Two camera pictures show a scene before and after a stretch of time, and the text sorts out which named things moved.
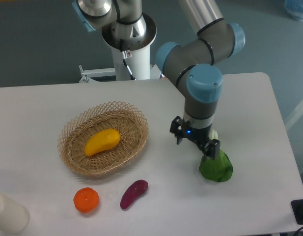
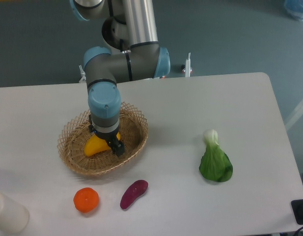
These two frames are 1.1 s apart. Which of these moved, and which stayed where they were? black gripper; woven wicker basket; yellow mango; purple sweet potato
Moved: black gripper
Stayed: yellow mango; woven wicker basket; purple sweet potato
